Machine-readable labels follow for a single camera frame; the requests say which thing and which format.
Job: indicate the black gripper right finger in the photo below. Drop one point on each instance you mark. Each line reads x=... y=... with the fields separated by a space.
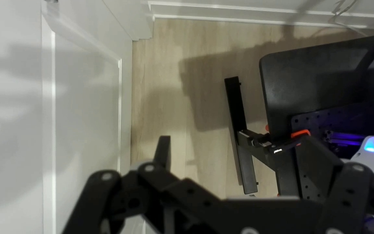
x=337 y=195

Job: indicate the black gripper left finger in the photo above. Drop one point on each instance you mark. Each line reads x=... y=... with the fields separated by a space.
x=143 y=203

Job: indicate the white panelled door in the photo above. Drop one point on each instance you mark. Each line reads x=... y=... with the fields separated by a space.
x=83 y=121

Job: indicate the black clamp orange tip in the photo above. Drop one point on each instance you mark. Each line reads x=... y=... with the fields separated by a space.
x=239 y=130

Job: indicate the white baseboard trim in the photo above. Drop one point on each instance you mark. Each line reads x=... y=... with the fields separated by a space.
x=246 y=11

